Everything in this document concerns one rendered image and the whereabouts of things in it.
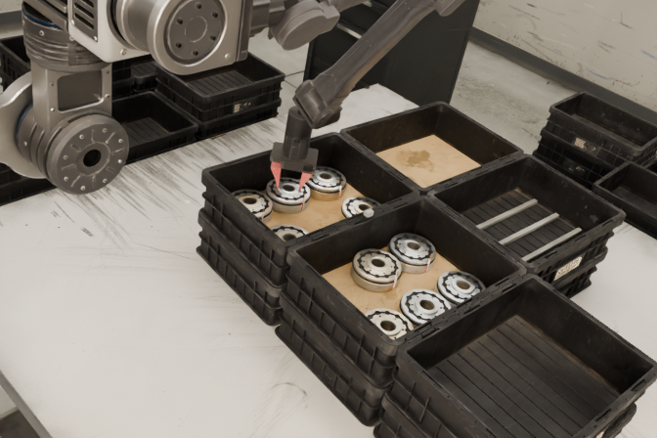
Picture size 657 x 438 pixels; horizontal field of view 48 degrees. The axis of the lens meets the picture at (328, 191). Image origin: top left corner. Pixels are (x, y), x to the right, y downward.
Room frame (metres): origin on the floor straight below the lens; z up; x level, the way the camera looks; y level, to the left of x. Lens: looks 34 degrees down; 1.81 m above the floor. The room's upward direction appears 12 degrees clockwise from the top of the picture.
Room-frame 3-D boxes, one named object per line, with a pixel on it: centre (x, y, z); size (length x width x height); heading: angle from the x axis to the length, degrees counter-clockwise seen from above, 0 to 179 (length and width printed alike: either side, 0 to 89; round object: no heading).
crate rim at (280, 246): (1.34, 0.04, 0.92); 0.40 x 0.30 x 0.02; 137
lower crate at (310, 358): (1.14, -0.18, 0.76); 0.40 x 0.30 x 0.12; 137
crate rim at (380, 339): (1.14, -0.18, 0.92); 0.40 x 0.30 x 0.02; 137
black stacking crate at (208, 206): (1.34, 0.04, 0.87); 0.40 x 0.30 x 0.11; 137
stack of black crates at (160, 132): (2.16, 0.73, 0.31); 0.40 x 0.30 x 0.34; 142
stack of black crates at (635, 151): (2.75, -1.05, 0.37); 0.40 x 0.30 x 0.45; 52
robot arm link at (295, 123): (1.39, 0.09, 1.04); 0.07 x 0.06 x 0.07; 142
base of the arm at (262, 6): (0.93, 0.16, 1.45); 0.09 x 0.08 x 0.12; 52
